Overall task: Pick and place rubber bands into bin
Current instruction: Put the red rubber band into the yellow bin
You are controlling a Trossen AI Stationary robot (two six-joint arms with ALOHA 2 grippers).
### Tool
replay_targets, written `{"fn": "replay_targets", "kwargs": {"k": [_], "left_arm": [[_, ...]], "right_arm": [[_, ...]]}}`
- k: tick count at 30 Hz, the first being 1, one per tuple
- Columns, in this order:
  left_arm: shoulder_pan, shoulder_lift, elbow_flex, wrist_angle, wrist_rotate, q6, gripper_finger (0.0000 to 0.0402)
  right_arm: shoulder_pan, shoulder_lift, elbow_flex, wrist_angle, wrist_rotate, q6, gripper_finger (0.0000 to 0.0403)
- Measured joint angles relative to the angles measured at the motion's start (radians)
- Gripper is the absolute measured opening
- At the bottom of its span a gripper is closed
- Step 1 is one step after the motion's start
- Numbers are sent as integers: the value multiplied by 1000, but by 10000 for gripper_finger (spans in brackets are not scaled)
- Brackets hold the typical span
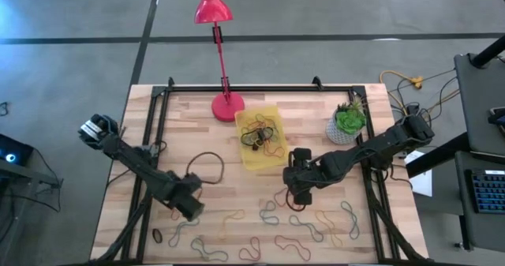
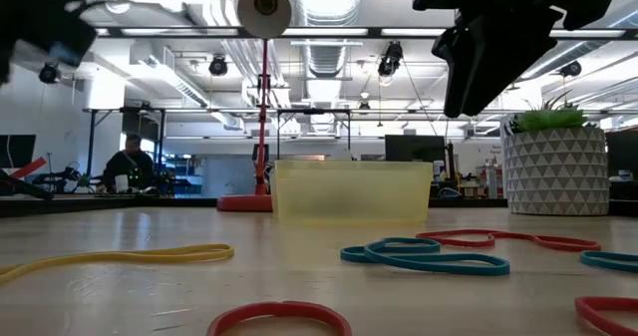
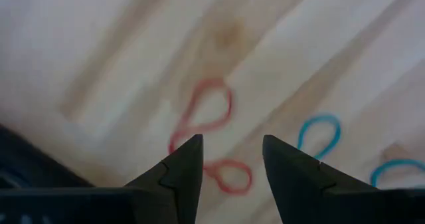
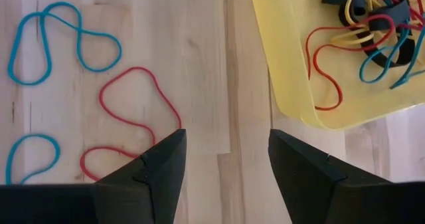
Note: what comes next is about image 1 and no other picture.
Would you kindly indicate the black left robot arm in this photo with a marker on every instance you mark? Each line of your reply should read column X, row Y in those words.
column 130, row 155

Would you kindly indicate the grey desk top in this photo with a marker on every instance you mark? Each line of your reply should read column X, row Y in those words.
column 473, row 230
column 481, row 100

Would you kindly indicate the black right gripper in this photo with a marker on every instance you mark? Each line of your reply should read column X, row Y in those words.
column 304, row 177

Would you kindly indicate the black smartphone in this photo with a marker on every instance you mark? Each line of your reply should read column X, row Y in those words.
column 498, row 118

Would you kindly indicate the red desk lamp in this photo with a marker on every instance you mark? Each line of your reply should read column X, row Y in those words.
column 227, row 107

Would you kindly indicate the succulent in patterned white pot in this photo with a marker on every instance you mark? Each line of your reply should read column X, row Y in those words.
column 349, row 120

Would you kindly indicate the yellow rubber band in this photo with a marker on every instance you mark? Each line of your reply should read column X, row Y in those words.
column 236, row 212
column 321, row 218

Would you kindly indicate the large thin dark rubber band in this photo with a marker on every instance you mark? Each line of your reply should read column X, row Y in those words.
column 205, row 152

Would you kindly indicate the yellow translucent plastic bin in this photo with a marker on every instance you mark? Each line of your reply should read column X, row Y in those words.
column 252, row 161

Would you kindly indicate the backlit black keyboard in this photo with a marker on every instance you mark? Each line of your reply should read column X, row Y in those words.
column 489, row 191

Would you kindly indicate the black equipment stand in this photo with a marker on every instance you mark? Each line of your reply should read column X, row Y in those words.
column 23, row 175

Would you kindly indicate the small black rubber band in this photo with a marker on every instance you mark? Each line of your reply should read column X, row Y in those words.
column 153, row 235

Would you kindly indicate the blue rubber band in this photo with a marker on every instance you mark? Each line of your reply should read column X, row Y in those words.
column 357, row 230
column 261, row 214
column 292, row 218
column 197, row 240
column 173, row 238

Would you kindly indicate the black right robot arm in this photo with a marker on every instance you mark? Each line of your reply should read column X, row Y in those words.
column 375, row 147

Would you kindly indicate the black power strip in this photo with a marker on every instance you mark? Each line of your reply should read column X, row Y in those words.
column 412, row 109

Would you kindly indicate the black pole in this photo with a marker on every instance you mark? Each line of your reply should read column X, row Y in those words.
column 489, row 52

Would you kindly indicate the black box with blue light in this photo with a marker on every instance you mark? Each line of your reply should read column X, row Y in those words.
column 12, row 151

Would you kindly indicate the white paper sheet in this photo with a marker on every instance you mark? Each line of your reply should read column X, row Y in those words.
column 422, row 179

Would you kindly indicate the black desk leg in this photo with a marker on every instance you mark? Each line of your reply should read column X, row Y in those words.
column 442, row 155

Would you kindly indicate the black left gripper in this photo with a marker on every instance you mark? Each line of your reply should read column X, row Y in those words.
column 185, row 203

